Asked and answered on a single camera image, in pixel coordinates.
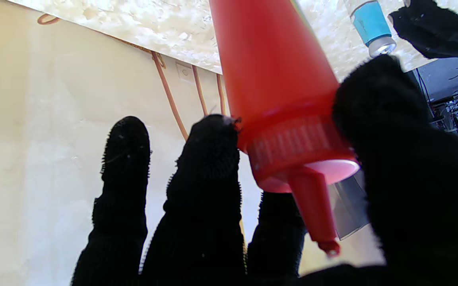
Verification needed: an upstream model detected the printed tripod floor lamp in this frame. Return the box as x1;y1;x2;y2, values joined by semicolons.
37;14;227;141

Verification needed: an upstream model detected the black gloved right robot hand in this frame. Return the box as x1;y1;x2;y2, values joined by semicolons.
72;54;458;286

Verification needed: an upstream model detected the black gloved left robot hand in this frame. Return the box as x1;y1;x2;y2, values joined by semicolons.
388;0;458;60

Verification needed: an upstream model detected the blue shaker with metal lid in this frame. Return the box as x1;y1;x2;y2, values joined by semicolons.
344;0;397;58

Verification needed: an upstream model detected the red squeeze bottle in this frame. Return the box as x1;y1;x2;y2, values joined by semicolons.
208;0;360;257

